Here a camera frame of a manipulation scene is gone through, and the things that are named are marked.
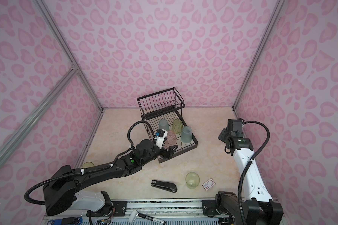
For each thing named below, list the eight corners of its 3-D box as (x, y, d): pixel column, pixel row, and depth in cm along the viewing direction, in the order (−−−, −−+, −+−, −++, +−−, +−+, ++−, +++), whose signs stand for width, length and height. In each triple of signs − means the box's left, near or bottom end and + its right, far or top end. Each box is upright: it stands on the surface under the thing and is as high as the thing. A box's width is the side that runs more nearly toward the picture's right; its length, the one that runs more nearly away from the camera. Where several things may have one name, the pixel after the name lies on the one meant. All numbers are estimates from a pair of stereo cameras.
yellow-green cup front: (186, 188, 82) (187, 183, 74) (185, 177, 86) (186, 171, 79) (198, 188, 82) (200, 183, 74) (196, 177, 86) (198, 171, 78)
